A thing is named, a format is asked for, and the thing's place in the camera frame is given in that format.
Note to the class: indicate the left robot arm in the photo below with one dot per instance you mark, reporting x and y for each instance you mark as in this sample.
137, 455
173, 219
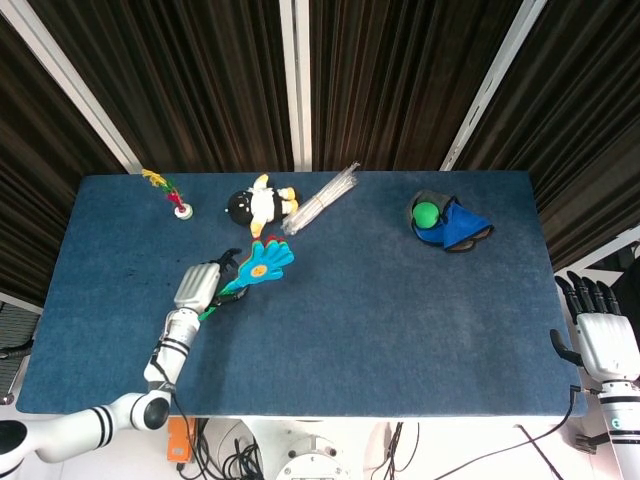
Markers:
170, 360

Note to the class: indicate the penguin plush toy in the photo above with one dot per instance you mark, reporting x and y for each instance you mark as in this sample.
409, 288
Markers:
265, 205

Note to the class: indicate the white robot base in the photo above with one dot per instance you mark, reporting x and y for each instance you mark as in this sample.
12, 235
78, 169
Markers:
310, 450

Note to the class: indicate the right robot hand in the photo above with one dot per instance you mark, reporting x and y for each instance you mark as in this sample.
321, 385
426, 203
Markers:
607, 347

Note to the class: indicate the green ball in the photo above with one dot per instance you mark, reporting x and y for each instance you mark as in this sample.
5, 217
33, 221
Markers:
426, 214

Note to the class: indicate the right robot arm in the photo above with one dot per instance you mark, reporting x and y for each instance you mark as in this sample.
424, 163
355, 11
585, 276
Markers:
622, 432

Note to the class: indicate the bundle of clear straws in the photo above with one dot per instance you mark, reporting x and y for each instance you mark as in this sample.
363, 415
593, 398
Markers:
315, 202

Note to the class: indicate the orange control box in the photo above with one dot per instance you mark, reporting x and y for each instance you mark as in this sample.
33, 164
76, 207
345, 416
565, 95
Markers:
179, 445

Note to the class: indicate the white frame post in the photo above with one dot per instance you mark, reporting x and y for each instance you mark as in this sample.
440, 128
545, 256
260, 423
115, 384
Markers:
75, 90
492, 85
296, 85

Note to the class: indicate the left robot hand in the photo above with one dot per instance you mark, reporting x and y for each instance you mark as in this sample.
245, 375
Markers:
197, 287

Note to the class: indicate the colourful feather shuttlecock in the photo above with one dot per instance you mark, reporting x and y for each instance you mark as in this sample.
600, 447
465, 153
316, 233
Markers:
183, 212

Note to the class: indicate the blue catch pad, green ball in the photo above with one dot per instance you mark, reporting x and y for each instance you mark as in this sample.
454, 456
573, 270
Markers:
465, 225

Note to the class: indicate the dark thin rod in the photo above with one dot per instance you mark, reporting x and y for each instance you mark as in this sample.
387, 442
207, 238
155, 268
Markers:
537, 445

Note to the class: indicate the dark brown pleated curtain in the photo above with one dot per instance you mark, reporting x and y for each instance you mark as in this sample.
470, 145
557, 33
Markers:
200, 80

